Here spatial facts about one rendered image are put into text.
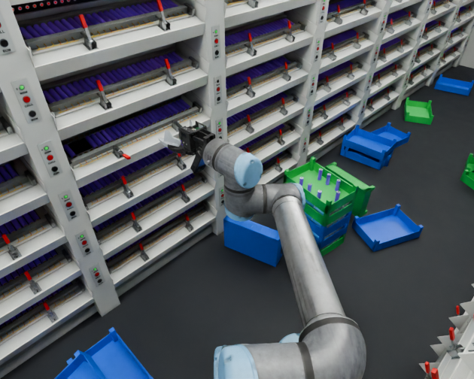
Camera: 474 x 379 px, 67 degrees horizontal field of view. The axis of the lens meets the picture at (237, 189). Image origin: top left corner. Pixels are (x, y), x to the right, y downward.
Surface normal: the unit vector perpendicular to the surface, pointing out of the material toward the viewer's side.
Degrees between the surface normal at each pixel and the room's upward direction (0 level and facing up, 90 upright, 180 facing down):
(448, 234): 0
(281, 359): 10
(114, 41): 16
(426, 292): 0
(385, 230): 0
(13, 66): 90
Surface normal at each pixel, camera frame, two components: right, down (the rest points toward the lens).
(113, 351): 0.00, -0.77
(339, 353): 0.25, -0.69
